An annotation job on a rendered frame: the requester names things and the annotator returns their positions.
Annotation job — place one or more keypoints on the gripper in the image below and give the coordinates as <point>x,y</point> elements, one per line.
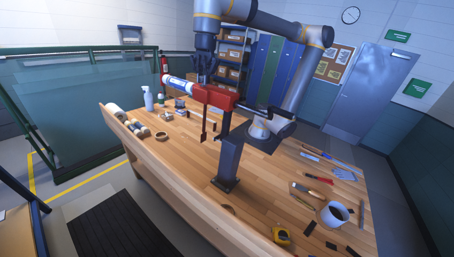
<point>205,42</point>

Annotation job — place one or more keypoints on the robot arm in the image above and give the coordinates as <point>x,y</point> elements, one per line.
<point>305,71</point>

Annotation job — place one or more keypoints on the white blue sealant cartridge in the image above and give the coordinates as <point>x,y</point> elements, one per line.
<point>140,126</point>
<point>177,83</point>
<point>132,128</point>

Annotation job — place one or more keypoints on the red caulking gun body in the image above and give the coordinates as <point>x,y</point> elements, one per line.
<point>216,96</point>

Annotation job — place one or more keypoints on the dark red trigger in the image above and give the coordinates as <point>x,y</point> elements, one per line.
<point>203,124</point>

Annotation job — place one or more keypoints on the blue grey step ladder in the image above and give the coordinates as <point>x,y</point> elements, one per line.
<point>130,35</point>

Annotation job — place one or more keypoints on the dark steel rod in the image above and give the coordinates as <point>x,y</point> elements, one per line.
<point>280,112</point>

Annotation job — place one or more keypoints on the blue shelf unit with boxes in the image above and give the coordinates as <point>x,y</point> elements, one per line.
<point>230,55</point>

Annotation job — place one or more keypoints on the red fire extinguisher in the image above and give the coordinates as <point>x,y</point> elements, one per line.
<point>164,67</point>

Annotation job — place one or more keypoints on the dark tape dispenser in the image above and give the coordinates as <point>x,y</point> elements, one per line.
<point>179,103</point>

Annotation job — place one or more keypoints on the white paper sheet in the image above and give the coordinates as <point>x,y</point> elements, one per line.
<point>215,110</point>

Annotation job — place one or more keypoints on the wooden folding ruler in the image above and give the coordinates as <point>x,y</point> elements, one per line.
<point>202,117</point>

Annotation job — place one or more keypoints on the blue locker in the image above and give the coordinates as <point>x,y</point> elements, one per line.
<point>285,71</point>
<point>257,71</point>

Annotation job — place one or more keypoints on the small blue white box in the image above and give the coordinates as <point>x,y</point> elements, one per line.
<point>180,112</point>

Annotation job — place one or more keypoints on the small white green bottle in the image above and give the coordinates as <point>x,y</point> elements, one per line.
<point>161,100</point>

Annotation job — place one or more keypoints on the white spray bottle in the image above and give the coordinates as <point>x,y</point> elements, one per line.
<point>148,101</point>

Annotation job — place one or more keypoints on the green locker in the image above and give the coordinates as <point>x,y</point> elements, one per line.
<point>271,71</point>

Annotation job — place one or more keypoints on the beige masking tape roll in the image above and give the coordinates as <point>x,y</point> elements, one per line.
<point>156,136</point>

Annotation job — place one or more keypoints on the white paper towel roll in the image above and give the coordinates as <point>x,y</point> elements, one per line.
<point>115,110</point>

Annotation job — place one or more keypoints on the cork notice board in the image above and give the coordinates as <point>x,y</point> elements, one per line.
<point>335,64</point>

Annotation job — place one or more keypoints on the pale blue flat strip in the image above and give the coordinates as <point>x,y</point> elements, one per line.
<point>309,156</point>

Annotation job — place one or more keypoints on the green glass sheet rack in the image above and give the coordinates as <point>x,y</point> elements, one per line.
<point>71,106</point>

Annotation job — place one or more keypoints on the blue utility knife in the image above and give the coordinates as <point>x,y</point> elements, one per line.
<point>317,152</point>

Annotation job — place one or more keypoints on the grey metal door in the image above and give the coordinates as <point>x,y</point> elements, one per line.
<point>369,92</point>

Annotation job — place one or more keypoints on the green yellow screwdriver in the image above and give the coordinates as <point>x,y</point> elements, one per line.
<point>303,202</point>

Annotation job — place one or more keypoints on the long metal ruler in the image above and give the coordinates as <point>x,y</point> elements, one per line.
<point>347,166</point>

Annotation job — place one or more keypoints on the grey work gloves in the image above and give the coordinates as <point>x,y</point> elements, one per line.
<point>344,175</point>

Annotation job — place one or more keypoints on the black floor mat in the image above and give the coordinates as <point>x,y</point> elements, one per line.
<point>120,230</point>

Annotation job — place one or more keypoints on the yellow tape measure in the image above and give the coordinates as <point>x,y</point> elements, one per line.
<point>280,237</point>

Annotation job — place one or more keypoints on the white bucket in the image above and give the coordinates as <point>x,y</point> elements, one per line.
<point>328,219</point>

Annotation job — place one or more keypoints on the small black rubber pad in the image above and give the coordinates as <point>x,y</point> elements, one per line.
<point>350,211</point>

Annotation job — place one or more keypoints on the grey metal file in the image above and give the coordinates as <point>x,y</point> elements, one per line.
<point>362,214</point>

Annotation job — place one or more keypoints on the dark blue handrail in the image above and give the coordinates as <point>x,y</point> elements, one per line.
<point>21,189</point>

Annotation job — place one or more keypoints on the dark blue jig post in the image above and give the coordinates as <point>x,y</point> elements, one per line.
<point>229,159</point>

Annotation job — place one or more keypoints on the dark square base plate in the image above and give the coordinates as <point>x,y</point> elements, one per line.
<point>269,143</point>

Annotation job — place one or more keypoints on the round wall clock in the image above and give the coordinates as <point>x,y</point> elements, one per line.
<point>350,15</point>

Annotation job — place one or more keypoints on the green wall sign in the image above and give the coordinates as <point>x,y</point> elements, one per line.
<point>397,36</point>
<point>417,88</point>

